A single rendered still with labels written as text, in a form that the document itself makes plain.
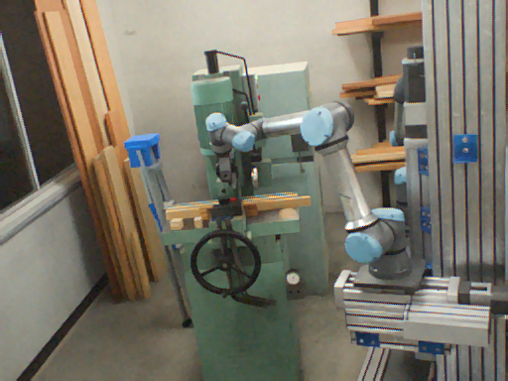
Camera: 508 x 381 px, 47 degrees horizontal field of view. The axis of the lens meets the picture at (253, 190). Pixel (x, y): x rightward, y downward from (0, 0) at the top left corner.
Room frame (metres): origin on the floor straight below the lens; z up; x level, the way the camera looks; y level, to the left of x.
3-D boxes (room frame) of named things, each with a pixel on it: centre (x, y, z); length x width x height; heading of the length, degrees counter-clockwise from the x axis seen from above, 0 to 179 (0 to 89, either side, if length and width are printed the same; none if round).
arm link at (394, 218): (1.88, -0.44, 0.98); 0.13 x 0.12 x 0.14; 139
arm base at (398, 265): (1.89, -0.45, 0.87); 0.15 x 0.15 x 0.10
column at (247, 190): (2.79, 0.09, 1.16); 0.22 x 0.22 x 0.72; 84
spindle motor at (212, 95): (2.50, 0.12, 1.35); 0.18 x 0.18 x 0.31
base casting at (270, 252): (2.62, 0.11, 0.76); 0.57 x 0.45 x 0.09; 174
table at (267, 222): (2.39, 0.12, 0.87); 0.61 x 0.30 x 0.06; 84
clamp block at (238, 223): (2.31, 0.13, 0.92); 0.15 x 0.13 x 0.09; 84
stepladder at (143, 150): (3.24, 0.54, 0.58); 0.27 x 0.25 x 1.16; 78
